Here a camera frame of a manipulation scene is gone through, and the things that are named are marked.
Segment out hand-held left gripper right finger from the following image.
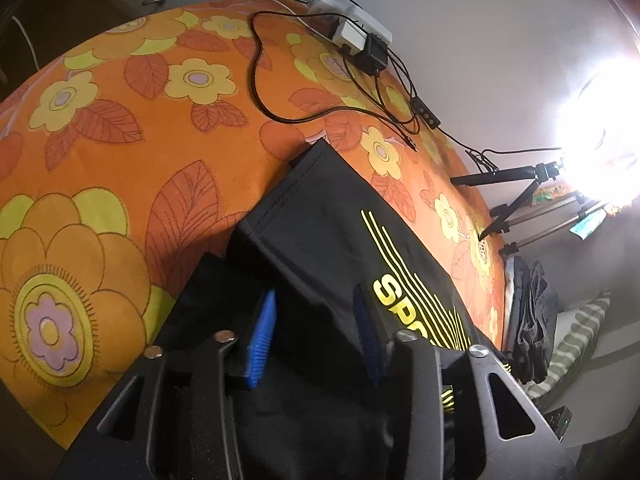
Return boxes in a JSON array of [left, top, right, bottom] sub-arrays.
[[351, 282, 581, 480]]

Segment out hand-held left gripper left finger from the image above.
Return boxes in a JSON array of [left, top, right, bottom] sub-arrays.
[[55, 289, 277, 480]]

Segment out black pants with yellow print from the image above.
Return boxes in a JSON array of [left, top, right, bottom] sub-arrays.
[[150, 139, 513, 480]]

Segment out dark clothing pile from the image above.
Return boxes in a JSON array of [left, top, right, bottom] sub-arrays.
[[504, 255, 559, 383]]

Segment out black box with green light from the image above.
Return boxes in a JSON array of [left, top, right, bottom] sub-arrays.
[[545, 406, 574, 443]]

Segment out silver tripod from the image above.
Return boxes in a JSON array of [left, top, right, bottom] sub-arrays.
[[497, 195, 608, 257]]

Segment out black tripod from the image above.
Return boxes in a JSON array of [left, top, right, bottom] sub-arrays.
[[450, 160, 563, 241]]

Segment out green striped cushion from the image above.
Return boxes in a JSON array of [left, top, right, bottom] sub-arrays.
[[520, 292, 613, 401]]

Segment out orange floral blanket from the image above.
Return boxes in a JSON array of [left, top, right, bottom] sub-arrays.
[[0, 0, 508, 451]]

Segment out teal tag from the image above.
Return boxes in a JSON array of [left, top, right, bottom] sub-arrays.
[[571, 210, 609, 241]]

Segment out black power adapter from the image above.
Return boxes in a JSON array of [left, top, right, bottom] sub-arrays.
[[356, 34, 390, 76]]

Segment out white plug adapter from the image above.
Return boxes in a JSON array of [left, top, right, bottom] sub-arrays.
[[334, 19, 368, 53]]

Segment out white power strip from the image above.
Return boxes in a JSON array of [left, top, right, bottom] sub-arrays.
[[307, 0, 393, 46]]

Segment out black light cable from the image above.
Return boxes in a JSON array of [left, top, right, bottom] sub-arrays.
[[437, 126, 563, 172]]

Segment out black inline cable controller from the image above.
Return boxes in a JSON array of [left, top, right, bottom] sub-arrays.
[[412, 97, 441, 128]]

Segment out black looped cable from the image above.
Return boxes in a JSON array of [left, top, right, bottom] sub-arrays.
[[250, 10, 420, 152]]

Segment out bright ring light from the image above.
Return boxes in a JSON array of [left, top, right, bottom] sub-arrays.
[[554, 55, 640, 211]]

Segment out white cable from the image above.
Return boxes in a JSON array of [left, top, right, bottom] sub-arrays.
[[12, 15, 42, 72]]

